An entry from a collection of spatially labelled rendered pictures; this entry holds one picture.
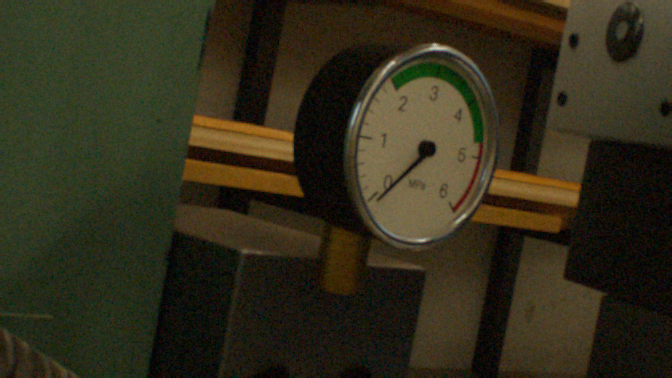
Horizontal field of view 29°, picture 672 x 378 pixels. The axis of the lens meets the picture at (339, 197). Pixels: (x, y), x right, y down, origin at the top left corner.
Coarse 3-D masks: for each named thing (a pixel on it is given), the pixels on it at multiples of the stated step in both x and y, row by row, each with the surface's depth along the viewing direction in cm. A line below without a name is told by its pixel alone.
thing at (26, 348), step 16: (0, 336) 25; (16, 336) 26; (0, 352) 25; (16, 352) 26; (32, 352) 26; (0, 368) 25; (16, 368) 25; (32, 368) 26; (48, 368) 26; (64, 368) 27
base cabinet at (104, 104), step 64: (0, 0) 36; (64, 0) 37; (128, 0) 39; (192, 0) 40; (0, 64) 36; (64, 64) 38; (128, 64) 39; (192, 64) 40; (0, 128) 37; (64, 128) 38; (128, 128) 39; (0, 192) 37; (64, 192) 38; (128, 192) 40; (0, 256) 37; (64, 256) 39; (128, 256) 40; (0, 320) 37; (64, 320) 39; (128, 320) 40
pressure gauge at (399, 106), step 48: (384, 48) 39; (432, 48) 38; (336, 96) 38; (384, 96) 37; (432, 96) 39; (480, 96) 40; (336, 144) 37; (384, 144) 38; (480, 144) 40; (336, 192) 38; (432, 192) 39; (480, 192) 40; (336, 240) 40; (384, 240) 38; (432, 240) 39; (336, 288) 40
